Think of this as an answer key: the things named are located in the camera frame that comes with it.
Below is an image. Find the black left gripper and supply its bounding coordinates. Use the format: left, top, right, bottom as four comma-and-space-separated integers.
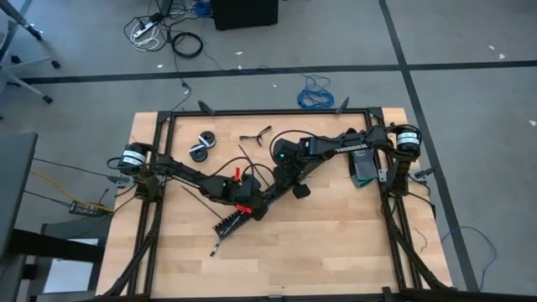
242, 172, 281, 222

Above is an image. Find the black slotted cable duct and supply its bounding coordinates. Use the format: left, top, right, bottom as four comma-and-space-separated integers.
212, 184, 295, 242

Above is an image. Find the yellow floor cable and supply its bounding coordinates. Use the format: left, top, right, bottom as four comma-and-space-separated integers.
28, 166, 115, 214

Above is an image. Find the white power strip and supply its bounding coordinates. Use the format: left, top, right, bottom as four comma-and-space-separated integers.
131, 19, 159, 44

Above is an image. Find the grey office chair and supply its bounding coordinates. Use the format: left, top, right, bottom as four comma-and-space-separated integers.
0, 0, 63, 106

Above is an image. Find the white wire spool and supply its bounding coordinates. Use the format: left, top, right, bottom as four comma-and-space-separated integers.
197, 131, 217, 149

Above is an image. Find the black coiled cable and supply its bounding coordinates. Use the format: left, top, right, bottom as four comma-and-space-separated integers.
170, 31, 205, 60

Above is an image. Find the black aluminium table frame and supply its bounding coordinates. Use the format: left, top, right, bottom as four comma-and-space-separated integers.
94, 96, 454, 302

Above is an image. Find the black computer tower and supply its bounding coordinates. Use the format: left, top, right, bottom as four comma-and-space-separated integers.
210, 0, 279, 32

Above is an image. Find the black flat bar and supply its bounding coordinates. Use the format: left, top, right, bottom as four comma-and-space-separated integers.
7, 227, 107, 264

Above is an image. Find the black power supply box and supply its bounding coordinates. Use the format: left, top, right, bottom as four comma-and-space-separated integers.
68, 200, 103, 218

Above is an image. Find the grey desk top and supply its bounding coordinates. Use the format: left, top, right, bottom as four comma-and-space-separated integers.
0, 131, 39, 259

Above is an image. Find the blue coiled cable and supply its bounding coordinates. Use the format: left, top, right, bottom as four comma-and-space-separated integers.
295, 74, 336, 111

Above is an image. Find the thin blue floor cable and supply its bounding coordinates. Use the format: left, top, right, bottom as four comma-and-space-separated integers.
439, 225, 499, 294

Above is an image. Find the black camera cable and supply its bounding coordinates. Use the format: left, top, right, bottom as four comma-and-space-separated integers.
268, 128, 320, 160
209, 156, 276, 188

